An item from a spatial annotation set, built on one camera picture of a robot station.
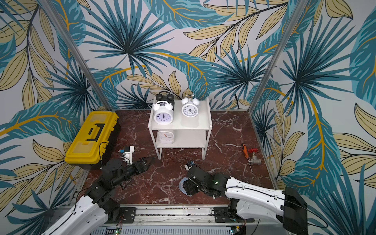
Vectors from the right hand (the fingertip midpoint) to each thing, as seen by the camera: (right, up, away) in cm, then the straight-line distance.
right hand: (187, 184), depth 76 cm
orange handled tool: (+38, +11, +18) cm, 44 cm away
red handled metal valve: (+42, +9, +14) cm, 45 cm away
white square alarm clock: (-11, +24, +2) cm, 27 cm away
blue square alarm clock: (-3, -3, +4) cm, 6 cm away
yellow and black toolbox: (-52, +22, +6) cm, 57 cm away
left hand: (-18, +12, -2) cm, 22 cm away
